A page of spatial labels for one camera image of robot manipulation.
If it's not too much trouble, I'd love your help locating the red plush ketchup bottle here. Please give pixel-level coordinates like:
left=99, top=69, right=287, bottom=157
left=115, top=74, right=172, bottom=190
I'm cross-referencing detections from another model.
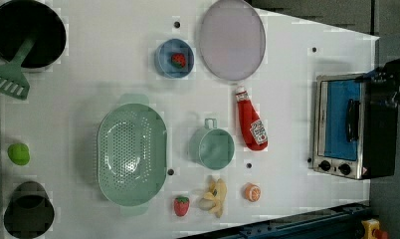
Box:
left=235, top=86, right=268, bottom=151

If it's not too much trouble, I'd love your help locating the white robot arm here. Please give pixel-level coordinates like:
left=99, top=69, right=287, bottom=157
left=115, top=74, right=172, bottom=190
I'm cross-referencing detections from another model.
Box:
left=354, top=58, right=400, bottom=109

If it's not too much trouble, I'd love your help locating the mint green oval strainer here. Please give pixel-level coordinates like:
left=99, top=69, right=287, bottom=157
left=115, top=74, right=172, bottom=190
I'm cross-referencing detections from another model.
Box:
left=97, top=94, right=167, bottom=216

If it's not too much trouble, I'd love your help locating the mint green mug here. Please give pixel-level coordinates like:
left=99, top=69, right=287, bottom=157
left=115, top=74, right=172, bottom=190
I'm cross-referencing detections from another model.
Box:
left=188, top=119, right=235, bottom=170

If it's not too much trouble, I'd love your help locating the strawberry toy in bowl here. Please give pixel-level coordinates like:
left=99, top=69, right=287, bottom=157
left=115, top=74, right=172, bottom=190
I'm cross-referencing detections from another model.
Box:
left=171, top=53, right=186, bottom=69

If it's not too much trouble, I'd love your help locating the blue bowl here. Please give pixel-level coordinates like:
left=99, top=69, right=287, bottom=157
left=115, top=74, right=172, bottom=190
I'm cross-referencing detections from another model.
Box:
left=154, top=39, right=194, bottom=79

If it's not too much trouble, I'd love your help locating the peeled banana toy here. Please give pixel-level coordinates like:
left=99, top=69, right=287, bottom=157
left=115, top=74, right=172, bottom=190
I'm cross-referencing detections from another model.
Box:
left=199, top=178, right=227, bottom=218

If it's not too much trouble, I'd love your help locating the strawberry toy on table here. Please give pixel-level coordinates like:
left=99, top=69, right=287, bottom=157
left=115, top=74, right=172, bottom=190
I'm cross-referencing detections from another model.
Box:
left=173, top=196, right=190, bottom=217

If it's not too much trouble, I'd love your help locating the orange slice toy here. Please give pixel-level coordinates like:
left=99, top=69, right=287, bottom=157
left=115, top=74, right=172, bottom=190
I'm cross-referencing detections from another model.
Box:
left=244, top=183, right=262, bottom=202

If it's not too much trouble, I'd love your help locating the lilac round plate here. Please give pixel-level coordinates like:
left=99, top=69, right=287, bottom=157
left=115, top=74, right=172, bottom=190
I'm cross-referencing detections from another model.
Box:
left=199, top=0, right=266, bottom=81

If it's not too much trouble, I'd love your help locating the toaster oven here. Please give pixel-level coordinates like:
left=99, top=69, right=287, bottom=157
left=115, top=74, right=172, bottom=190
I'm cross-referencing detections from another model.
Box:
left=312, top=74, right=398, bottom=180

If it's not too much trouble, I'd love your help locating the green round toy fruit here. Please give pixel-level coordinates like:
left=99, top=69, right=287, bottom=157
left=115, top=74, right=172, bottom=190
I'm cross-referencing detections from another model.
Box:
left=8, top=143, right=30, bottom=165

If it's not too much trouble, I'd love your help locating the black pot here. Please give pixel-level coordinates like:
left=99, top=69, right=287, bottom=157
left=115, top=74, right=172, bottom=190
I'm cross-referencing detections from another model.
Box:
left=4, top=181, right=55, bottom=239

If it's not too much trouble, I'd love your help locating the green slotted spatula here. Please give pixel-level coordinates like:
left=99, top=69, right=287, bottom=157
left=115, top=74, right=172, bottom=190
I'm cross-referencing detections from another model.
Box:
left=0, top=34, right=36, bottom=101

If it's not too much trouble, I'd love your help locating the yellow red emergency button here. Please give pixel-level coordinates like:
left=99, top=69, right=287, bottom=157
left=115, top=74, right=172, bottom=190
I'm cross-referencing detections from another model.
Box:
left=361, top=219, right=389, bottom=239

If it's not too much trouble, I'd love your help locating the black frying pan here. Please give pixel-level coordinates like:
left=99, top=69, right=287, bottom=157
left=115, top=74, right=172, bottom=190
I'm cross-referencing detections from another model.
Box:
left=0, top=0, right=67, bottom=69

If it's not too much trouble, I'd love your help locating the blue metal table frame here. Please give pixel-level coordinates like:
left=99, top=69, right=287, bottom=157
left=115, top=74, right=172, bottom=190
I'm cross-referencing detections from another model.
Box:
left=181, top=203, right=373, bottom=239

